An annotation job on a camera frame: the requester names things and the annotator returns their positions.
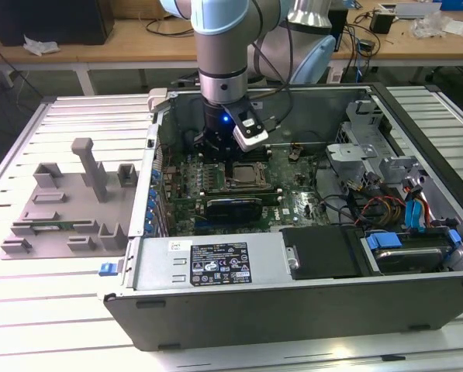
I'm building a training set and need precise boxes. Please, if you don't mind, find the silver power supply with label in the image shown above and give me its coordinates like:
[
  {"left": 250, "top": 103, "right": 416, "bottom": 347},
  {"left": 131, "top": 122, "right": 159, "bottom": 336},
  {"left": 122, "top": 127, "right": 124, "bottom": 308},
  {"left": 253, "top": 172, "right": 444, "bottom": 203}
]
[{"left": 131, "top": 231, "right": 296, "bottom": 292}]

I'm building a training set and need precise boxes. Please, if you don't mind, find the clear plastic bag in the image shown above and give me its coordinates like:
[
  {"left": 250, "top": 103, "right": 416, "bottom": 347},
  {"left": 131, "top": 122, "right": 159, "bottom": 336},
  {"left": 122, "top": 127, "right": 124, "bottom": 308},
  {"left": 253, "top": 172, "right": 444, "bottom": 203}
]
[{"left": 411, "top": 11, "right": 449, "bottom": 40}]

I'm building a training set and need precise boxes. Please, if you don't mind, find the grey parts rack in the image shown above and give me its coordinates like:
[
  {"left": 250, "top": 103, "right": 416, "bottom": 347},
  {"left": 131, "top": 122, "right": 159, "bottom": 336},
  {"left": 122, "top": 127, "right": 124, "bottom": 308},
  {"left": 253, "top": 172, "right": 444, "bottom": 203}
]
[{"left": 0, "top": 137, "right": 141, "bottom": 260}]

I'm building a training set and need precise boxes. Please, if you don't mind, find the blue flat data wire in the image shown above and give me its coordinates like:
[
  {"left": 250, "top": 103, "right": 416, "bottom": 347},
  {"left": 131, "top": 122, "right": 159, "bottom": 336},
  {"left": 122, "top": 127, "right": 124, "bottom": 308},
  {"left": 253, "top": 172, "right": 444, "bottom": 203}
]
[{"left": 403, "top": 195, "right": 430, "bottom": 233}]

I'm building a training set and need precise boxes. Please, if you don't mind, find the black computer tower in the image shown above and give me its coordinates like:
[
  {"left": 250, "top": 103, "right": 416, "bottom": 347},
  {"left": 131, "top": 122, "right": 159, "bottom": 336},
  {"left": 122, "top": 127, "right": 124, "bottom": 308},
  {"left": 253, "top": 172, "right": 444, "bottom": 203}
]
[{"left": 0, "top": 0, "right": 115, "bottom": 47}]

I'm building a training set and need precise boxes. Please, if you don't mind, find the CPU socket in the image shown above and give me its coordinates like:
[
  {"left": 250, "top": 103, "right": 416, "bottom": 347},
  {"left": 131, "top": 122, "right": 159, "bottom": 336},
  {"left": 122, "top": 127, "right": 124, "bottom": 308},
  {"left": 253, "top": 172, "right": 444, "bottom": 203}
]
[{"left": 215, "top": 161, "right": 269, "bottom": 191}]

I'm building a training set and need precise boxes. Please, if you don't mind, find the white crumpled paper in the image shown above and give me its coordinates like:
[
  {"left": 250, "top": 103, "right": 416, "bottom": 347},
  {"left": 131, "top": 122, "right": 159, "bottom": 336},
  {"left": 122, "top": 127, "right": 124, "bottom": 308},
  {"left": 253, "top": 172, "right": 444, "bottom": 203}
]
[{"left": 23, "top": 34, "right": 60, "bottom": 56}]

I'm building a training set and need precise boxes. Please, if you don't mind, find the black graphics card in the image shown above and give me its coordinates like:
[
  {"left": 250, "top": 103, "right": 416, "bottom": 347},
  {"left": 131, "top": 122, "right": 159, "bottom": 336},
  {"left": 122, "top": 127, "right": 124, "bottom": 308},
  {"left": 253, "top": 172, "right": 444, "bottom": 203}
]
[{"left": 206, "top": 196, "right": 264, "bottom": 226}]

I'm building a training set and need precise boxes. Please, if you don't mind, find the grey flat device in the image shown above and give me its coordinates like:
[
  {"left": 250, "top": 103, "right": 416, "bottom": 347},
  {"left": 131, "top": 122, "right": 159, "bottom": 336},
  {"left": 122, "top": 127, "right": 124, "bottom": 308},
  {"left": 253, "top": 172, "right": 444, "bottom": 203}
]
[{"left": 378, "top": 0, "right": 441, "bottom": 19}]

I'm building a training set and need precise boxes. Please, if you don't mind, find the open black PC case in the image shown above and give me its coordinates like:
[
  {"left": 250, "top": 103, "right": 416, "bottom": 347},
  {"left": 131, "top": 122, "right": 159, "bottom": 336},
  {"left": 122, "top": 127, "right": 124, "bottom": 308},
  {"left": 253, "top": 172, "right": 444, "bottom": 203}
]
[{"left": 102, "top": 81, "right": 463, "bottom": 352}]

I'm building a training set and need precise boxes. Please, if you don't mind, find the grey case release handle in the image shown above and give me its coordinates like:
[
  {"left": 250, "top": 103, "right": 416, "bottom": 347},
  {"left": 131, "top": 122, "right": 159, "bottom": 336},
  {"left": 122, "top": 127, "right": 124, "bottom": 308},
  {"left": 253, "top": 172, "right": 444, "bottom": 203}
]
[{"left": 147, "top": 88, "right": 174, "bottom": 113}]

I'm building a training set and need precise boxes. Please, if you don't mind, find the green motherboard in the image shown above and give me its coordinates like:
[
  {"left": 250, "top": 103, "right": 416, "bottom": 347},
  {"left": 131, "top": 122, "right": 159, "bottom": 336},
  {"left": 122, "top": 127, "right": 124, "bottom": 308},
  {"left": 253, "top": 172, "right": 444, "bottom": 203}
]
[{"left": 159, "top": 146, "right": 327, "bottom": 236}]

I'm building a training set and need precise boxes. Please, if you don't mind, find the small black box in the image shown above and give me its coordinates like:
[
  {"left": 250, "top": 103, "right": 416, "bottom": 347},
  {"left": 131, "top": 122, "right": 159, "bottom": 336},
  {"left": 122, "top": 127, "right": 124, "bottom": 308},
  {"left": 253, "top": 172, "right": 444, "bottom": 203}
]
[{"left": 369, "top": 11, "right": 394, "bottom": 34}]

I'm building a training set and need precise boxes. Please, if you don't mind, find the silver metal drive cage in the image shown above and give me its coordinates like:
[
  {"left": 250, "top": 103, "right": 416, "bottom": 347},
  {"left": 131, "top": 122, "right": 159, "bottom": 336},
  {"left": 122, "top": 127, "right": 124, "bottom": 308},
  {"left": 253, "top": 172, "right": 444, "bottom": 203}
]
[{"left": 326, "top": 98, "right": 430, "bottom": 195}]

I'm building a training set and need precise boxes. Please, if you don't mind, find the hard disk in blue carrier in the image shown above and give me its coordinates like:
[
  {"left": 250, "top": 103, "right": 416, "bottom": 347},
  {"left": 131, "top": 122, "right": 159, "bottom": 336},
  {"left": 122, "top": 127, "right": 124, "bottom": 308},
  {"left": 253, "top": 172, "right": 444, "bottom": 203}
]
[{"left": 365, "top": 229, "right": 461, "bottom": 277}]

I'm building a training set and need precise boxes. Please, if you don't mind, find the brown cardboard box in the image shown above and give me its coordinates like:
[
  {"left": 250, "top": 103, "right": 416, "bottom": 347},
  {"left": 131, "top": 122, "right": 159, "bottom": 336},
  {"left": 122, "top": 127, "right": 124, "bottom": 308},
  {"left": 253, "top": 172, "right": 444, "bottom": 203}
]
[{"left": 114, "top": 0, "right": 166, "bottom": 19}]

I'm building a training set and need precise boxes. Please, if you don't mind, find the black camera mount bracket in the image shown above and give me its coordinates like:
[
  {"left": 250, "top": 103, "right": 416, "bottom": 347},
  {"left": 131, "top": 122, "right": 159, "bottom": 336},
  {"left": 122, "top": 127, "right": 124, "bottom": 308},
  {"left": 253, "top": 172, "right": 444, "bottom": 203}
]
[{"left": 221, "top": 102, "right": 265, "bottom": 136}]

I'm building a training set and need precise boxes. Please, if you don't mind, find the black plastic drive cover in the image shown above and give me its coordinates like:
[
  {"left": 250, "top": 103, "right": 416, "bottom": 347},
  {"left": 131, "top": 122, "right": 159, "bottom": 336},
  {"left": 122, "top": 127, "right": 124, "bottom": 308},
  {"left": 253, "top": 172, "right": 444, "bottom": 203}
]
[{"left": 281, "top": 226, "right": 366, "bottom": 281}]

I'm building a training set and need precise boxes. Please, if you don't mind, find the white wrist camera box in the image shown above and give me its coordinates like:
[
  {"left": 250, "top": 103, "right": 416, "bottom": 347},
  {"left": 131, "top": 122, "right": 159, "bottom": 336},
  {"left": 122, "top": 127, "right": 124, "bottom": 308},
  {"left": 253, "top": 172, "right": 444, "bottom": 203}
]
[{"left": 232, "top": 119, "right": 270, "bottom": 151}]

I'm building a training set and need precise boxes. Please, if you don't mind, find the wooden desk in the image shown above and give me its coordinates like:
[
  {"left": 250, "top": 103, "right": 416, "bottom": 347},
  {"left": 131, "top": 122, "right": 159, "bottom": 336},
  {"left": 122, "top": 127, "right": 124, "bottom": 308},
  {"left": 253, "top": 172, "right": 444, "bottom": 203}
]
[{"left": 0, "top": 6, "right": 463, "bottom": 96}]

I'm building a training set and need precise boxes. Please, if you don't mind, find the red yellow black wire bundle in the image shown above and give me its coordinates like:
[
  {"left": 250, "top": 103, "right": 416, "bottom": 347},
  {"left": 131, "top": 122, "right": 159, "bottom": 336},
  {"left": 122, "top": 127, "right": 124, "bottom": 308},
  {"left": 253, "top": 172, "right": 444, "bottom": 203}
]
[{"left": 354, "top": 195, "right": 406, "bottom": 229}]

